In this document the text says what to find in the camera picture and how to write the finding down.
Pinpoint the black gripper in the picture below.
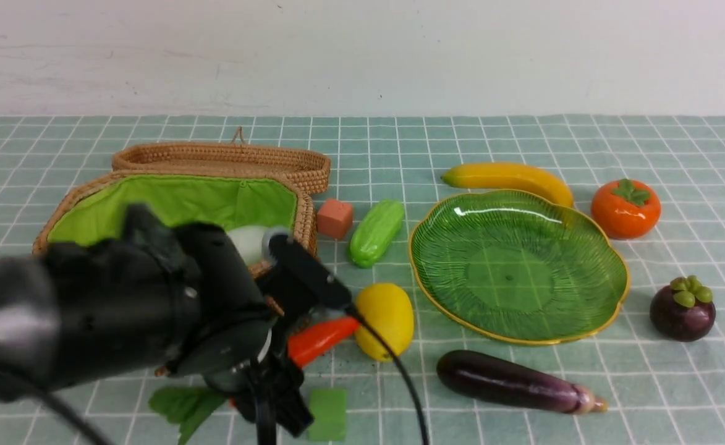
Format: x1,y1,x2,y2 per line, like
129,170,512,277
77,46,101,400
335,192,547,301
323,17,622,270
205,322,314,439

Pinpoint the orange carrot with green leaves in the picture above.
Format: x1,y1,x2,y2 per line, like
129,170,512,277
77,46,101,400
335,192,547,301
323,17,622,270
148,316,360,444

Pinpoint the yellow lemon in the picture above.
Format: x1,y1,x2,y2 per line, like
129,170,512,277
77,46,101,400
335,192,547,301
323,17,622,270
355,282,414,357

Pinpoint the white radish with green leaves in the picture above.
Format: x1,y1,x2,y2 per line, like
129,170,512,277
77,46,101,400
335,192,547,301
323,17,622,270
226,225,278,268

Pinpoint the dark purple eggplant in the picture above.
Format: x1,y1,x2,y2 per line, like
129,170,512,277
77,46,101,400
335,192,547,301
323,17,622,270
436,350,608,416

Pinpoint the yellow banana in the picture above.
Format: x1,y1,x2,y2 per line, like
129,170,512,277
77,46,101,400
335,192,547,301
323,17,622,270
441,163,574,208

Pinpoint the orange persimmon green calyx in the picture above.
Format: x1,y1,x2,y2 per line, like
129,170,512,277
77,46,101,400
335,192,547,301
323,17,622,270
590,178,662,240

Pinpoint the purple mangosteen green calyx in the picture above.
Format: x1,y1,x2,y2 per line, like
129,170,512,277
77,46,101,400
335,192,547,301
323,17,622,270
648,275,716,342

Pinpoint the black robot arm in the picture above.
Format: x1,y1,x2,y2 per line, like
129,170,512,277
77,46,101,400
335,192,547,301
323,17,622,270
0,205,314,444

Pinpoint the green foam cube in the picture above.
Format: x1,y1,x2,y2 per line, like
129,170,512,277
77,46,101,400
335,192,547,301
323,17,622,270
307,387,347,442

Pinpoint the woven wicker basket lid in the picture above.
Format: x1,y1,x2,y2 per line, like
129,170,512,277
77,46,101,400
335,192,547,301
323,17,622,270
111,127,331,195

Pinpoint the woven wicker basket green lining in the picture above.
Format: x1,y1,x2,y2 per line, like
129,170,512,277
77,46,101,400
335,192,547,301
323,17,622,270
32,169,317,266

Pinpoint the green leaf-shaped glass plate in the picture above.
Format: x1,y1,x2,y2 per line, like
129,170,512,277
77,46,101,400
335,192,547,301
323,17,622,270
409,190,631,346

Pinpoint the green checkered tablecloth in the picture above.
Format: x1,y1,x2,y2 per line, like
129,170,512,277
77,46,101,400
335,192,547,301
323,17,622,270
0,115,725,444

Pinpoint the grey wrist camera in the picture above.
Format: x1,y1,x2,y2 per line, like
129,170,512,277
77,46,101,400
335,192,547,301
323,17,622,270
261,227,353,312

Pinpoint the black cable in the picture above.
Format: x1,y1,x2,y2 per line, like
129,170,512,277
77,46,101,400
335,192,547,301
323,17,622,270
345,306,431,445

